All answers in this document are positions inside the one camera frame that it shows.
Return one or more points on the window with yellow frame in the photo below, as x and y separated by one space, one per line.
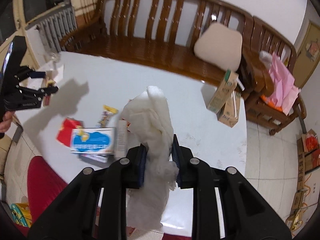
37 0

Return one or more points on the pink plastic bag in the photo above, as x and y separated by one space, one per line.
285 91

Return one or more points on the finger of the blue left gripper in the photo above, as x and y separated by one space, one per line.
49 90
37 75

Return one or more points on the white tissue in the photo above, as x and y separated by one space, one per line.
149 121

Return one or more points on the yellow snack wrapper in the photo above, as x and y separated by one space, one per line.
106 115

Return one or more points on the long wooden bench sofa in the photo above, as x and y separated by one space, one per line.
157 33

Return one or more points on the white flat box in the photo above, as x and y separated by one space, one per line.
54 74

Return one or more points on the red paper envelope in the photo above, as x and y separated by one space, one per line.
66 129

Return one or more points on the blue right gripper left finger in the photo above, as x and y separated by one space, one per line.
141 162

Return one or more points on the green beige drink carton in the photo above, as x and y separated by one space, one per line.
223 91

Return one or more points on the black cigarette box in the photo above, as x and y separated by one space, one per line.
94 157

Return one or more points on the wooden coffee table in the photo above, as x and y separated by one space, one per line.
90 82

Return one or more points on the white grey medicine box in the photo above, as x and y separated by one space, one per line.
121 140

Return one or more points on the person left hand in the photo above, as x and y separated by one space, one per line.
7 120

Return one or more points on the glass jar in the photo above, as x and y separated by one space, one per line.
52 56

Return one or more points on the brown tissue box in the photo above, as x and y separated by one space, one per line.
229 113

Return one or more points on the blue white medicine box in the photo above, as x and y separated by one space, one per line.
93 140

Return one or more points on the cardboard boxes stack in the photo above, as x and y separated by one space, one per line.
306 198

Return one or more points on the person left red leg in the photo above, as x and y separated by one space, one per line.
43 186

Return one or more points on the grey radiator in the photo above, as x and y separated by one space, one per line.
55 26

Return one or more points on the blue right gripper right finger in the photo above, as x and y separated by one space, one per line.
175 154

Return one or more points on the beige cushion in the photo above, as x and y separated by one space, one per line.
220 46

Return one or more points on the wooden door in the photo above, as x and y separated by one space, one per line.
308 56

